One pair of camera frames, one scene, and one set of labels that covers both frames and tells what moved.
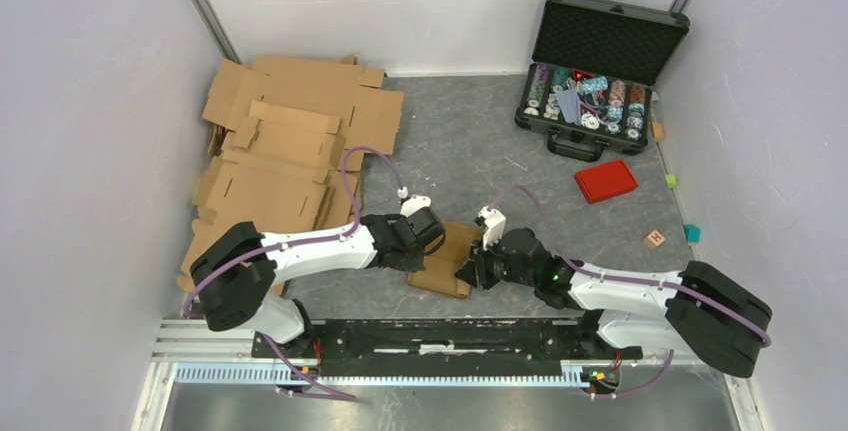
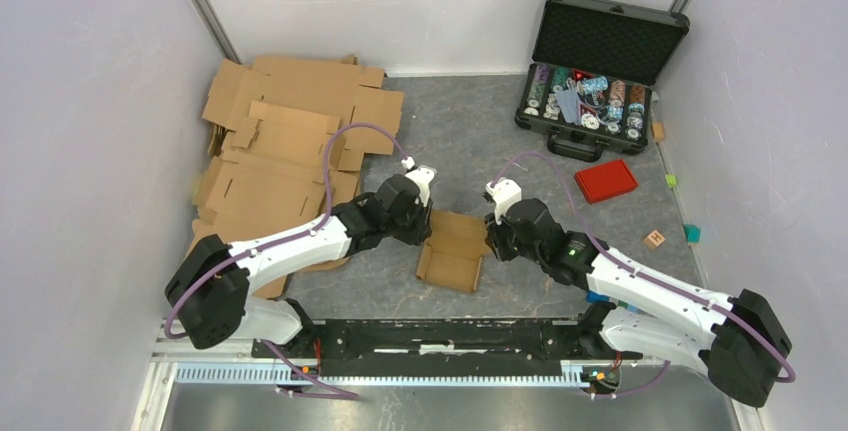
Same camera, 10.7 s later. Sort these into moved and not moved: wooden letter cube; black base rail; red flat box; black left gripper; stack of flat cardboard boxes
Moved: black left gripper
Not moved: red flat box; wooden letter cube; stack of flat cardboard boxes; black base rail
